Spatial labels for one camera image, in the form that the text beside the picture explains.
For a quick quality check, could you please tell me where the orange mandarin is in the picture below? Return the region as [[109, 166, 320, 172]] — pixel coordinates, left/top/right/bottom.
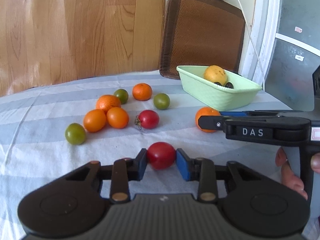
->
[[195, 107, 221, 133], [132, 83, 152, 101], [95, 94, 121, 114]]

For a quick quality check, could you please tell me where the red tomato without stem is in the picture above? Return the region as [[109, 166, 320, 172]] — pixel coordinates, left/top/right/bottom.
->
[[147, 142, 176, 170]]

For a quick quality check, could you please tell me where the smooth orange fruit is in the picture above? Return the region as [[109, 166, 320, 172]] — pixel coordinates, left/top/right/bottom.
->
[[106, 107, 129, 129], [83, 109, 107, 133]]

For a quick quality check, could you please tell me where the green plum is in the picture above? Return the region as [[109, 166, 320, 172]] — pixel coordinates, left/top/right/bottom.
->
[[65, 123, 86, 145], [113, 89, 129, 105], [153, 93, 170, 110]]

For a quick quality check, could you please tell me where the red tomato with stem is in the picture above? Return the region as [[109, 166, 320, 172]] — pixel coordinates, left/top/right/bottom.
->
[[135, 110, 159, 129]]

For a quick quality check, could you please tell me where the person's right hand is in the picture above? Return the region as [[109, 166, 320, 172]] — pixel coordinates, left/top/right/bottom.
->
[[275, 147, 320, 200]]

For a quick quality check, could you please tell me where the light green plastic basket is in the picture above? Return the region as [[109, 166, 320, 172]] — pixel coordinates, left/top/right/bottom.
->
[[176, 66, 262, 111]]

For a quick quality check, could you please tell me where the yellow spotted pear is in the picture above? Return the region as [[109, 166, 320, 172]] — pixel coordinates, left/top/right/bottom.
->
[[203, 65, 227, 85]]

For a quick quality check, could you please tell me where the striped blue white cloth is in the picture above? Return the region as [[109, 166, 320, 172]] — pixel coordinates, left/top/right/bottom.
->
[[1, 71, 281, 239]]

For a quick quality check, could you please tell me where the brown woven seat mat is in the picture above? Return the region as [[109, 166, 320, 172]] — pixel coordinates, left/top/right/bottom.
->
[[159, 0, 246, 79]]

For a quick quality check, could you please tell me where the wood pattern floor sheet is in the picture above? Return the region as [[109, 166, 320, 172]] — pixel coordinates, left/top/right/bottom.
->
[[1, 0, 165, 95]]

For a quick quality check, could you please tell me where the white power cable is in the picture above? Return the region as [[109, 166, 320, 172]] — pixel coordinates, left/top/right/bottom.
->
[[231, 0, 266, 86]]

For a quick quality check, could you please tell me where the white door frame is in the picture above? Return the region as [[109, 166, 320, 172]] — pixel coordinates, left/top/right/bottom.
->
[[238, 0, 280, 87]]

